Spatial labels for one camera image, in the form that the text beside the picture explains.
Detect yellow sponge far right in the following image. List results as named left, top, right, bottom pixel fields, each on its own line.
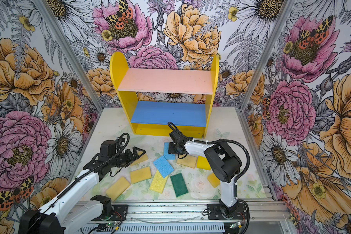
left=207, top=173, right=220, bottom=188

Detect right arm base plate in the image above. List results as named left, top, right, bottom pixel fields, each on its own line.
left=207, top=203, right=249, bottom=220

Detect green scouring sponge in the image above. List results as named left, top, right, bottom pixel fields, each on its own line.
left=171, top=173, right=188, bottom=197

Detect speckled yellow sponge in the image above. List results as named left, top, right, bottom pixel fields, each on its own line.
left=149, top=171, right=168, bottom=194

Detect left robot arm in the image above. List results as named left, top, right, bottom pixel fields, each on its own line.
left=19, top=140, right=146, bottom=234

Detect tan yellow sponge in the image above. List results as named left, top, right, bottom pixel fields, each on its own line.
left=131, top=154, right=148, bottom=166
left=106, top=176, right=131, bottom=201
left=130, top=167, right=152, bottom=184

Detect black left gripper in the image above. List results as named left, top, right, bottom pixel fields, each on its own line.
left=110, top=147, right=146, bottom=168

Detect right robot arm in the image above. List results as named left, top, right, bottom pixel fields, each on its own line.
left=169, top=129, right=250, bottom=219

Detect light blue sponge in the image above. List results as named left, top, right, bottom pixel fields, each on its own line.
left=163, top=142, right=176, bottom=160

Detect bright yellow square sponge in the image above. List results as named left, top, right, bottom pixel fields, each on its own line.
left=197, top=156, right=211, bottom=171

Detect left aluminium frame post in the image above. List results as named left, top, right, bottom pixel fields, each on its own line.
left=32, top=0, right=104, bottom=112

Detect aluminium frame post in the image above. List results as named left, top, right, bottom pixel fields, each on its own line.
left=32, top=0, right=104, bottom=112
left=239, top=0, right=297, bottom=110

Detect tan yellow sponge lower left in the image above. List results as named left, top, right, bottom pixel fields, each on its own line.
left=106, top=176, right=131, bottom=201

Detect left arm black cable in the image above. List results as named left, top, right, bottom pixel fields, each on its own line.
left=23, top=133, right=131, bottom=234

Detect tan yellow sponge middle left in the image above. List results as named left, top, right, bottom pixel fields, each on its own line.
left=130, top=167, right=152, bottom=184

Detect right aluminium frame post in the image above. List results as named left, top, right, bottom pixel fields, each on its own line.
left=239, top=0, right=297, bottom=110

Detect yellow shelf with coloured boards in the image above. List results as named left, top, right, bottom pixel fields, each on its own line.
left=110, top=52, right=219, bottom=138

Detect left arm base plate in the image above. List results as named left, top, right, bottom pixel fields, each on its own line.
left=92, top=204, right=128, bottom=221

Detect tan sponge right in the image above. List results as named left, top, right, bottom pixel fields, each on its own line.
left=176, top=155, right=198, bottom=168

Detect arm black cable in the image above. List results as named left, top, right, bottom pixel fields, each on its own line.
left=23, top=133, right=131, bottom=234
left=167, top=122, right=251, bottom=182

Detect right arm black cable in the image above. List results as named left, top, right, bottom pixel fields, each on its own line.
left=167, top=122, right=251, bottom=182

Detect tan yellow sponge upper left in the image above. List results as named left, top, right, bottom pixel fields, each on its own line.
left=131, top=154, right=148, bottom=166

